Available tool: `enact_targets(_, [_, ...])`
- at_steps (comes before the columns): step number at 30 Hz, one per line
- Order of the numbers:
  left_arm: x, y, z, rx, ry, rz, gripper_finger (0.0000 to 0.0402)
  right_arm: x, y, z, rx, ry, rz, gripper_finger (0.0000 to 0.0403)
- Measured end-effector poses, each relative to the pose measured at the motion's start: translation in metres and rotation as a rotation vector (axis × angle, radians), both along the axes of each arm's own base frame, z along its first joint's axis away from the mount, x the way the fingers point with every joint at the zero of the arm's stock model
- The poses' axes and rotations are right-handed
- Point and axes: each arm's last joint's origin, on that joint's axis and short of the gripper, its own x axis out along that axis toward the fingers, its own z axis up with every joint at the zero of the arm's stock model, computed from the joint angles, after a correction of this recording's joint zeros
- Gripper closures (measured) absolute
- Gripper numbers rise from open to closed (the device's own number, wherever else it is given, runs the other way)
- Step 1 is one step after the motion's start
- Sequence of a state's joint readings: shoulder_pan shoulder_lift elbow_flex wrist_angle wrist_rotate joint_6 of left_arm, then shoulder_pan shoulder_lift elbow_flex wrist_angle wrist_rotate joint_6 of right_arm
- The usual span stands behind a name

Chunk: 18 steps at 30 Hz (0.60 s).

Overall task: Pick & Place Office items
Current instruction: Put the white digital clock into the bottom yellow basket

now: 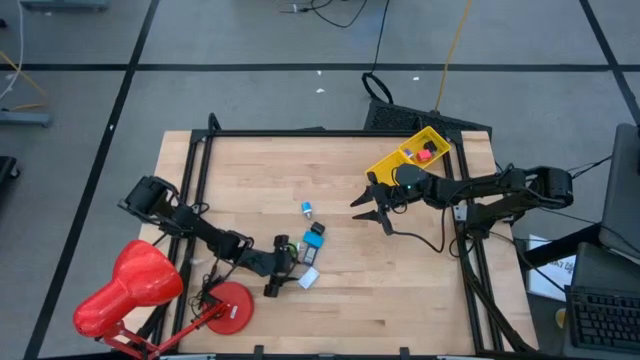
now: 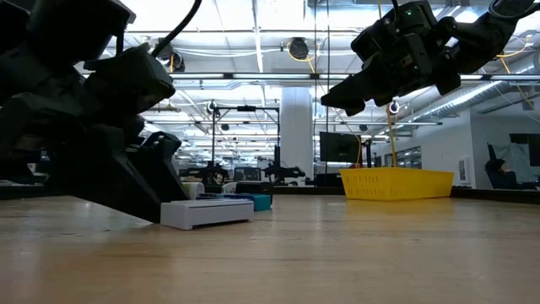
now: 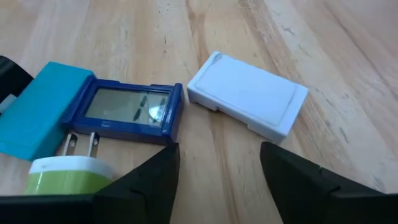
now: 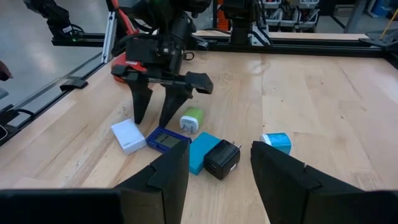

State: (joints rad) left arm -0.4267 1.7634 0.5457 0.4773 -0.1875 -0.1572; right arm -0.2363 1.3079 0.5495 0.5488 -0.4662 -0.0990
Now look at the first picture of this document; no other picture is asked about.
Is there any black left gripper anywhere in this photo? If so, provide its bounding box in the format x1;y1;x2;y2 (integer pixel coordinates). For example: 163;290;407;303
262;233;303;299

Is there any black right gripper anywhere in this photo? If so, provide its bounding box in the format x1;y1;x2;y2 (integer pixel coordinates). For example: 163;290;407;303
349;181;410;236

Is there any white grey item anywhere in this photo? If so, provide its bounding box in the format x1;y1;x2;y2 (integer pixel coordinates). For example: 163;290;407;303
297;267;321;291

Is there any yellow plastic basket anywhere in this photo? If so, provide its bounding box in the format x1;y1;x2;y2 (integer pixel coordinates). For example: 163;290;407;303
364;125;452;190

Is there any red desk lamp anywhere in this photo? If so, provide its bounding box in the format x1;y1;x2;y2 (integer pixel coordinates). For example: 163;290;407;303
72;238;255;360

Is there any white paper sheet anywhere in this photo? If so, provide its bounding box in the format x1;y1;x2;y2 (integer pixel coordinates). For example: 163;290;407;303
524;234;576;303

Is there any dark grey monitor back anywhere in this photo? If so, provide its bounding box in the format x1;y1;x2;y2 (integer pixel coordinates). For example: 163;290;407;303
598;123;640;264

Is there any black keyboard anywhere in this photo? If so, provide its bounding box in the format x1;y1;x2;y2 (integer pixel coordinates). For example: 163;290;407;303
564;284;640;354

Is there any black aluminium table frame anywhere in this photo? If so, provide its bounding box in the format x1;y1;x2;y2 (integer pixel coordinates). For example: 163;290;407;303
149;128;536;359

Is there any black lamp cable bundle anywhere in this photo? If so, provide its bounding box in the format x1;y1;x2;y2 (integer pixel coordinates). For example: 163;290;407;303
188;263;229;314

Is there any black power cable with loop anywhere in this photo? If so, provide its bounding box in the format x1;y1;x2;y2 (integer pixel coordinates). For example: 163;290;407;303
360;0;395;105

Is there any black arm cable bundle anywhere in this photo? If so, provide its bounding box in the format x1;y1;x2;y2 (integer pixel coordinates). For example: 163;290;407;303
452;229;534;354

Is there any yellow power cable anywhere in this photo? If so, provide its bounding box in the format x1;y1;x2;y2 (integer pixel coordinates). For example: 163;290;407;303
433;0;474;112

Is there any thin black floor cable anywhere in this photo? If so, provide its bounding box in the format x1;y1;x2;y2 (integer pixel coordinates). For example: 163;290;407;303
277;0;371;29

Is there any grey floor rail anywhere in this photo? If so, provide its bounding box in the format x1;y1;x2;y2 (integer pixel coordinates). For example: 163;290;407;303
19;0;109;12
0;109;53;128

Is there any white floor cable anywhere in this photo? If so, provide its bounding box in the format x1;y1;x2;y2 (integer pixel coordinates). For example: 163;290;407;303
0;0;25;101

